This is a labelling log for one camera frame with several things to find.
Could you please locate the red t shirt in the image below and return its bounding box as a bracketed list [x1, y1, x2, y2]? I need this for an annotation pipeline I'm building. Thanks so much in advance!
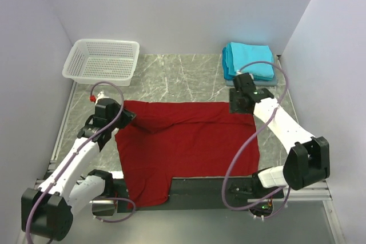
[115, 101, 256, 207]

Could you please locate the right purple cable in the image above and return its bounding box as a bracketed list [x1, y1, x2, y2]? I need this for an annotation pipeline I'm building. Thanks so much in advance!
[222, 61, 292, 219]

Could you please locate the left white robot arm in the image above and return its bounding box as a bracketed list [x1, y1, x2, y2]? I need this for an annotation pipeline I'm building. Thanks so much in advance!
[21, 97, 136, 243]

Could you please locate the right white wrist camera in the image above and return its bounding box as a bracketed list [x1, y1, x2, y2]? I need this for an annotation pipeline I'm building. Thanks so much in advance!
[236, 70, 254, 81]

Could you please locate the white plastic basket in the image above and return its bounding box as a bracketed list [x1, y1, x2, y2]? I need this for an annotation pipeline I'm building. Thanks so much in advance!
[62, 39, 140, 87]

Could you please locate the purple cable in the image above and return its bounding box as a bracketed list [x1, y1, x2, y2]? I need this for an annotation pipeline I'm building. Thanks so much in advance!
[222, 61, 292, 219]
[25, 81, 137, 244]

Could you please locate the black base beam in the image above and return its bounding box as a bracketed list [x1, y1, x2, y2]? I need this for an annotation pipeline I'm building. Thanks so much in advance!
[91, 177, 258, 217]

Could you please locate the left aluminium rail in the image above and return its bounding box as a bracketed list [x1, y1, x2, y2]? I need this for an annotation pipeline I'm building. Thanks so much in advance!
[17, 83, 95, 244]

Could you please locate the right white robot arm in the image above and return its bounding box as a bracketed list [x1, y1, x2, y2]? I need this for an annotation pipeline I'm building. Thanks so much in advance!
[229, 73, 330, 197]

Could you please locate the light turquoise folded shirt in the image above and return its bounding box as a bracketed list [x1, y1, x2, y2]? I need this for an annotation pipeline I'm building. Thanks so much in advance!
[226, 41, 275, 81]

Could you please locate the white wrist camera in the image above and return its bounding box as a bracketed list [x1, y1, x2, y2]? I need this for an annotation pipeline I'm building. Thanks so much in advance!
[89, 91, 109, 105]
[236, 70, 254, 81]

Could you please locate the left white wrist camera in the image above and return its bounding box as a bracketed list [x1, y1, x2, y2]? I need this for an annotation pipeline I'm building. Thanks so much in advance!
[89, 91, 109, 105]

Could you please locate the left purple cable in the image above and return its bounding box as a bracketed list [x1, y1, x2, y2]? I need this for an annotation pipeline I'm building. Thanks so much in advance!
[25, 81, 137, 244]

